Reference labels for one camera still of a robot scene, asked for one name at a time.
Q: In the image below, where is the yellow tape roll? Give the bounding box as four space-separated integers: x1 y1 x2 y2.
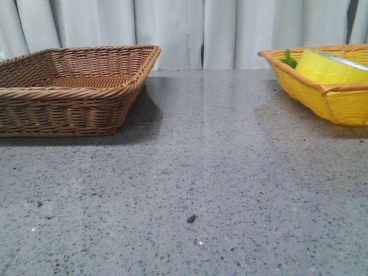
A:
296 48 367 85

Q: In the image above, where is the small black debris piece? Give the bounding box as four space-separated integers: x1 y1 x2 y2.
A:
186 214 197 223

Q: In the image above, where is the white curtain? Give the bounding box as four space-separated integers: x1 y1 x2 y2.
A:
1 0 367 70

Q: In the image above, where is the brown wicker basket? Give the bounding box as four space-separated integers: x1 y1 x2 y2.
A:
1 45 161 137

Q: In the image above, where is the orange toy carrot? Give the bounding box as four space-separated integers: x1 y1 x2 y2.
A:
280 49 297 69

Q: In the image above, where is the yellow wicker basket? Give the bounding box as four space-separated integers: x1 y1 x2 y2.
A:
258 44 367 126

